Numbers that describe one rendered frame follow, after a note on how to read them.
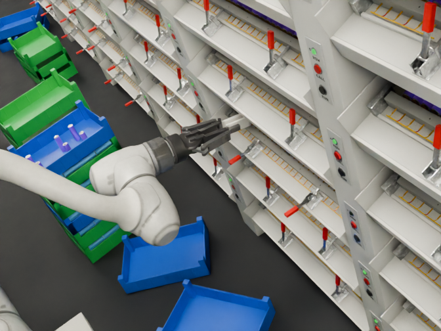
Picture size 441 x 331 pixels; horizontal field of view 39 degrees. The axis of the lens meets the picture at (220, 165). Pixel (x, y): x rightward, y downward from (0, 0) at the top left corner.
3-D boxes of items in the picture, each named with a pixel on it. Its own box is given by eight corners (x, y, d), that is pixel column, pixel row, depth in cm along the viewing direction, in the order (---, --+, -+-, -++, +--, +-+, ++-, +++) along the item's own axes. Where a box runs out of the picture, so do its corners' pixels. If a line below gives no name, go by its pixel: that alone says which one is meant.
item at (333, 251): (369, 304, 151) (345, 284, 142) (243, 184, 196) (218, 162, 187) (425, 243, 151) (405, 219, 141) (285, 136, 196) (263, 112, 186)
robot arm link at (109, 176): (142, 160, 165) (163, 194, 158) (87, 183, 161) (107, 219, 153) (137, 132, 157) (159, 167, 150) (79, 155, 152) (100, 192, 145)
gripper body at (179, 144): (172, 147, 155) (205, 133, 157) (159, 132, 161) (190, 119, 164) (178, 171, 159) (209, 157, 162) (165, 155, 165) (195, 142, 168)
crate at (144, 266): (126, 294, 210) (117, 280, 205) (130, 249, 225) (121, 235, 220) (210, 274, 205) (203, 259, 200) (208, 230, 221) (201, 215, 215)
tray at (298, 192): (357, 255, 139) (339, 238, 133) (225, 138, 184) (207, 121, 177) (418, 189, 138) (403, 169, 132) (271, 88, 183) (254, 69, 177)
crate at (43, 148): (41, 188, 200) (29, 171, 195) (18, 164, 214) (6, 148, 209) (115, 135, 209) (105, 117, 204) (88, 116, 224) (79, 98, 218)
